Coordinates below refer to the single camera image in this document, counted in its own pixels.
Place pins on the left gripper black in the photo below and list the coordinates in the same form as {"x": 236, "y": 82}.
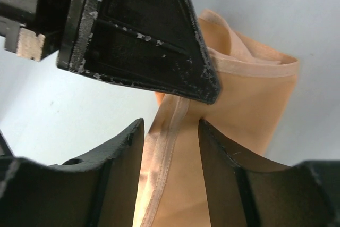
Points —
{"x": 33, "y": 29}

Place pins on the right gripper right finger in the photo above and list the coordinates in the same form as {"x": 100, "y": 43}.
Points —
{"x": 246, "y": 189}

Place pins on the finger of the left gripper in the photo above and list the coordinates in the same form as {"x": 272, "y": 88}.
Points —
{"x": 147, "y": 44}

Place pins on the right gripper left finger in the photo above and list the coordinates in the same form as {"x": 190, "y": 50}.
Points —
{"x": 97, "y": 188}

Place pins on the peach satin napkin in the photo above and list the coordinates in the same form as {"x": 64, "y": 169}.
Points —
{"x": 256, "y": 84}

